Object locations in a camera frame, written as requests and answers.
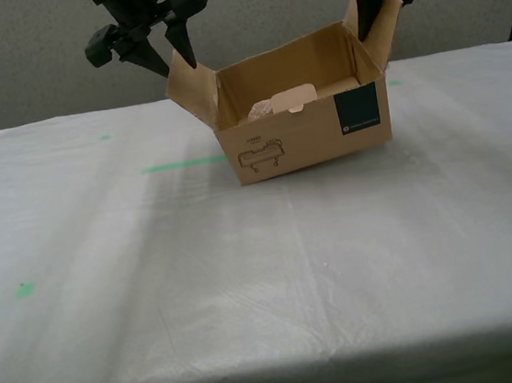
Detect white foam table sheet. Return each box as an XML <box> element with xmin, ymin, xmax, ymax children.
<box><xmin>0</xmin><ymin>39</ymin><xmax>512</xmax><ymax>383</ymax></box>

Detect speckled pinkish granite rock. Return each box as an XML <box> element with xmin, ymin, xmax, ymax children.
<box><xmin>245</xmin><ymin>98</ymin><xmax>276</xmax><ymax>122</ymax></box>

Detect long green tape strip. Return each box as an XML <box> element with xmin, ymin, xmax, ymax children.
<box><xmin>140</xmin><ymin>154</ymin><xmax>229</xmax><ymax>175</ymax></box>

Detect brown cardboard box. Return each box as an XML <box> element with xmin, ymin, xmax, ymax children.
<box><xmin>157</xmin><ymin>0</ymin><xmax>423</xmax><ymax>195</ymax></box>

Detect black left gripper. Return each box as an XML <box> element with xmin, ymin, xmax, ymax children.
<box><xmin>79</xmin><ymin>0</ymin><xmax>220</xmax><ymax>87</ymax></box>

